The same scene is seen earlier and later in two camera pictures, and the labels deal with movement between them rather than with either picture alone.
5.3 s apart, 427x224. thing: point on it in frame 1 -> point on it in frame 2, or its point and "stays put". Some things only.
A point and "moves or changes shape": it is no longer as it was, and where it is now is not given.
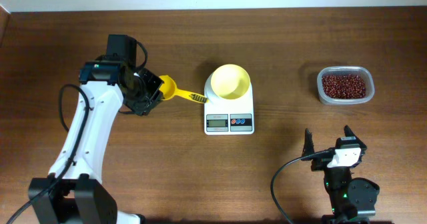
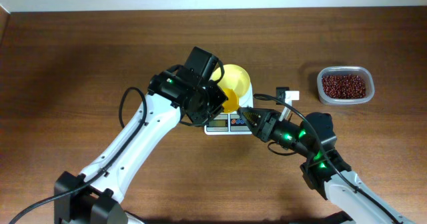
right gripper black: (309, 147) -> (263, 126)
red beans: (344, 87) stays put
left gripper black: (141, 109) -> (220, 98)
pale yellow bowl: (230, 81) stays put
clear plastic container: (344, 85) stays put
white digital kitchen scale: (225, 117) stays put
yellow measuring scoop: (169, 91) moves or changes shape
